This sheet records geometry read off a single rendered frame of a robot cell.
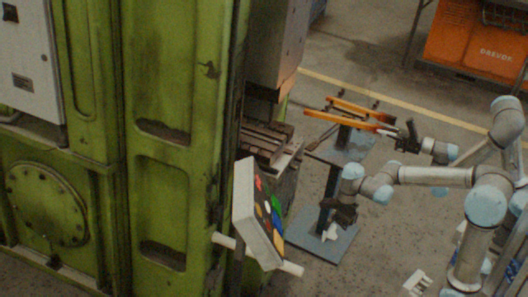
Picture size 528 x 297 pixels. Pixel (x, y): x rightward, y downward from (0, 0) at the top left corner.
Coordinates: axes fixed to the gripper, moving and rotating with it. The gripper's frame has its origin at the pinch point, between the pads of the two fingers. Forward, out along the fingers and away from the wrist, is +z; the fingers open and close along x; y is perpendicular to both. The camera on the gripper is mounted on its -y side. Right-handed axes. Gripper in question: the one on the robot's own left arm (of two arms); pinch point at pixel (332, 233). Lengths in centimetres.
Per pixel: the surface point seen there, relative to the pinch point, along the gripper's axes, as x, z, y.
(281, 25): 7, -71, -46
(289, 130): 37, -5, -55
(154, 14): -25, -71, -81
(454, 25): 369, 40, -111
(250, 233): -39.6, -18.2, -10.7
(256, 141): 17, -6, -58
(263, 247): -35.9, -11.3, -6.8
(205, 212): -22, 11, -51
